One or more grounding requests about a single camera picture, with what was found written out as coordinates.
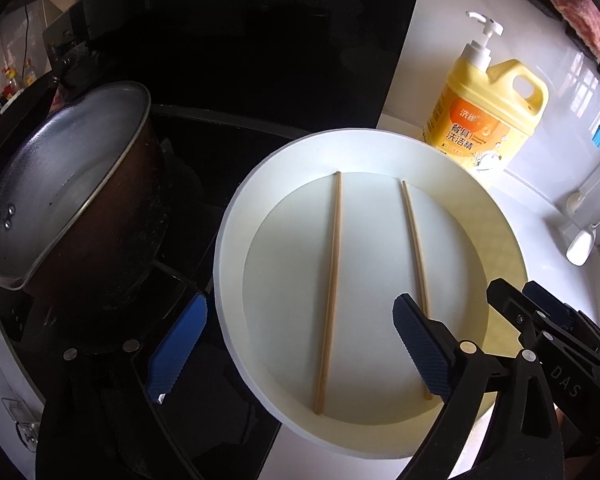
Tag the condiment bottle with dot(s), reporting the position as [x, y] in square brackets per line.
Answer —
[29, 72]
[11, 80]

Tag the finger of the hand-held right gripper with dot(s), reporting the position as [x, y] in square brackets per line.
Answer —
[547, 302]
[510, 302]

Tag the wooden chopstick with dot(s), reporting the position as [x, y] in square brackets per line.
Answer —
[414, 240]
[329, 285]

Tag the clear adhesive hook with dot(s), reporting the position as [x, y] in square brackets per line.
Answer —
[22, 425]

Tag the metal cooking pot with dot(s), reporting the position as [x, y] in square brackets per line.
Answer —
[70, 185]

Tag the white round basin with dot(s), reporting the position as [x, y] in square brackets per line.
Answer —
[370, 285]

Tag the black gas stove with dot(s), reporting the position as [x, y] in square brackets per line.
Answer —
[195, 170]

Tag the black range hood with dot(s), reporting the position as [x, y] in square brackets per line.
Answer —
[280, 35]

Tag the metal spatula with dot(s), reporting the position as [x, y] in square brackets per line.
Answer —
[580, 246]

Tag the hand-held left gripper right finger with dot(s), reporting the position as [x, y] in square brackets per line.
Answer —
[422, 345]

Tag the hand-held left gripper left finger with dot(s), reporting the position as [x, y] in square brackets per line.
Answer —
[175, 345]

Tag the yellow detergent pump bottle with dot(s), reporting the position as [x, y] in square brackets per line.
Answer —
[480, 110]

